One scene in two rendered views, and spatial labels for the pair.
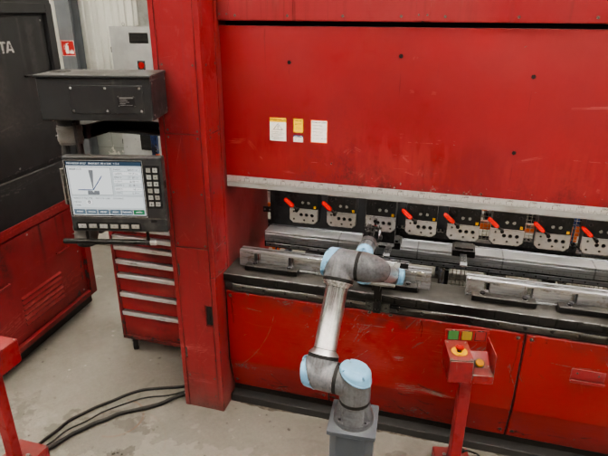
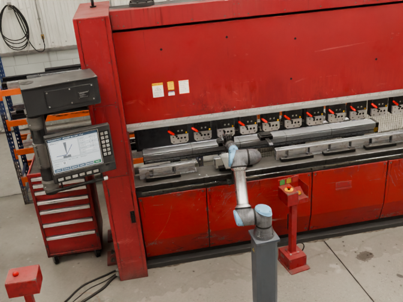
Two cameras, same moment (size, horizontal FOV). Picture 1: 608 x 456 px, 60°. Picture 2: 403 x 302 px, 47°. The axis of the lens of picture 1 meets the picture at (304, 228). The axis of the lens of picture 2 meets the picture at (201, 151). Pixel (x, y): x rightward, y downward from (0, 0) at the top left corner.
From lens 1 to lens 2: 163 cm
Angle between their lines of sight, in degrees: 22
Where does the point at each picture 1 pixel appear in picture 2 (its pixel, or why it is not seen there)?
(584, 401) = (343, 198)
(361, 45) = (203, 34)
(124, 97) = (82, 91)
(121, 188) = (85, 148)
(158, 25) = (83, 41)
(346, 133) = (200, 84)
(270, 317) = (170, 206)
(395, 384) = not seen: hidden behind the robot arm
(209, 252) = (129, 176)
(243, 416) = (162, 274)
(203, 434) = (145, 292)
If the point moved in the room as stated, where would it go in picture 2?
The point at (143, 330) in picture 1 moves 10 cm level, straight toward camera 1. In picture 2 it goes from (63, 247) to (69, 251)
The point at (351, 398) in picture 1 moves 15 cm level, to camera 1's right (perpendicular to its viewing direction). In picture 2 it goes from (265, 223) to (283, 216)
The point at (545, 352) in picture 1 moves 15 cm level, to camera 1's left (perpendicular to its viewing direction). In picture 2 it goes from (322, 178) to (309, 183)
